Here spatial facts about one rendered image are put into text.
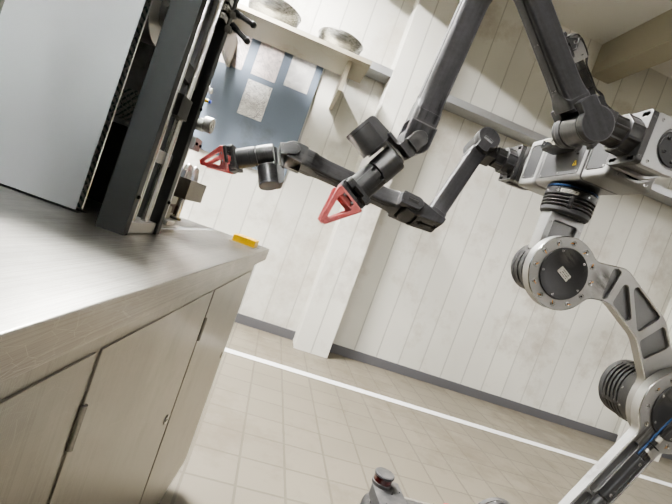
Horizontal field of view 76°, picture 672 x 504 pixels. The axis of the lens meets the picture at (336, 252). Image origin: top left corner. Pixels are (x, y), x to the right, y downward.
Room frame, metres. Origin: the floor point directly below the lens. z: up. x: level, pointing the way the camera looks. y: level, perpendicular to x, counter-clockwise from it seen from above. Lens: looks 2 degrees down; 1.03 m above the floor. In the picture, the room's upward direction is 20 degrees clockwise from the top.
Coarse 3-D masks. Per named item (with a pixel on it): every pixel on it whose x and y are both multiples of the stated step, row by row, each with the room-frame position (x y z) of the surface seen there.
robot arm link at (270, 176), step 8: (280, 144) 1.21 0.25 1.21; (288, 144) 1.22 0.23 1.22; (296, 144) 1.23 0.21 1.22; (280, 152) 1.22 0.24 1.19; (288, 152) 1.21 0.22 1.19; (296, 152) 1.22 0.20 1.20; (280, 160) 1.22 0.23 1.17; (264, 168) 1.19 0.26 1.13; (272, 168) 1.19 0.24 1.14; (280, 168) 1.21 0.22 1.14; (264, 176) 1.18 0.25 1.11; (272, 176) 1.18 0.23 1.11; (280, 176) 1.20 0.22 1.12; (264, 184) 1.19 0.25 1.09; (272, 184) 1.20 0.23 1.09; (280, 184) 1.20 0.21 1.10
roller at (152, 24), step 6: (156, 0) 0.86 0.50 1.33; (162, 0) 0.88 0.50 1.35; (156, 6) 0.86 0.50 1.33; (150, 12) 0.85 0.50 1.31; (156, 12) 0.87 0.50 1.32; (150, 18) 0.86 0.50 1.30; (156, 18) 0.88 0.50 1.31; (150, 24) 0.86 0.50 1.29; (156, 24) 0.89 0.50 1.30; (144, 30) 0.87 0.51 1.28; (150, 30) 0.87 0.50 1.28; (156, 30) 0.89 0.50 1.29; (144, 36) 0.89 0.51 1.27; (150, 36) 0.88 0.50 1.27; (156, 36) 0.90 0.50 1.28; (144, 42) 0.91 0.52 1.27; (150, 42) 0.90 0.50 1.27; (156, 42) 0.91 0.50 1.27
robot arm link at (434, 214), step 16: (480, 144) 1.40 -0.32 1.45; (496, 144) 1.42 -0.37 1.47; (464, 160) 1.40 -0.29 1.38; (480, 160) 1.41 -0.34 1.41; (464, 176) 1.37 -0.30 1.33; (448, 192) 1.33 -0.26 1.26; (400, 208) 1.30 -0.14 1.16; (432, 208) 1.28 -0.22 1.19; (448, 208) 1.31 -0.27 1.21; (416, 224) 1.31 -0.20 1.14; (432, 224) 1.29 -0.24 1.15
